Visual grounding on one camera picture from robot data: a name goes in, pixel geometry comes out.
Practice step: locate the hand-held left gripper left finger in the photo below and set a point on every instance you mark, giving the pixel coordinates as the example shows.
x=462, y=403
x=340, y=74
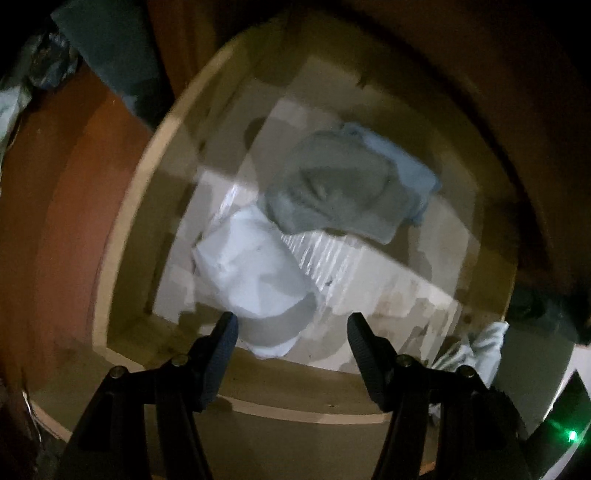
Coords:
x=219, y=357

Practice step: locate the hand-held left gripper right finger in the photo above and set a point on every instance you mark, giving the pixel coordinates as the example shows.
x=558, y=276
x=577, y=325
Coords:
x=369, y=364

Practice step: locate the white underwear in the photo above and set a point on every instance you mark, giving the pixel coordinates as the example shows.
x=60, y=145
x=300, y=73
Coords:
x=485, y=350
x=249, y=272

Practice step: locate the wooden drawer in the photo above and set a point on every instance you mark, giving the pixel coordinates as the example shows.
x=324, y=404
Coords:
x=134, y=230

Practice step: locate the grey underwear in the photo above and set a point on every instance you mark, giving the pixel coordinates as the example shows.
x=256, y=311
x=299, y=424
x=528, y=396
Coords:
x=332, y=194

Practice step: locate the light blue underwear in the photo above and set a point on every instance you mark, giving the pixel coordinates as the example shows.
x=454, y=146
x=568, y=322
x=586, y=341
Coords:
x=415, y=180

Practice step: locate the white drawer liner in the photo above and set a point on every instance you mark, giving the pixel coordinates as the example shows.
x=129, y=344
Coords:
x=378, y=277

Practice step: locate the wooden nightstand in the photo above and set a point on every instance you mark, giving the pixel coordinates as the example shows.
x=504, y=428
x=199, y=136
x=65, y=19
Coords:
x=415, y=55

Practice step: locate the white crumpled cloth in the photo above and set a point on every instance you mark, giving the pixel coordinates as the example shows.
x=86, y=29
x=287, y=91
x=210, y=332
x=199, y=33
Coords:
x=9, y=115

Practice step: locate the blue plaid cloth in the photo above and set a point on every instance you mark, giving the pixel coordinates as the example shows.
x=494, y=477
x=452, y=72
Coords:
x=111, y=55

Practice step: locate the blue patterned bag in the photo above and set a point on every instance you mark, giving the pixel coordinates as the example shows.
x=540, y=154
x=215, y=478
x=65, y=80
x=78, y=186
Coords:
x=51, y=60

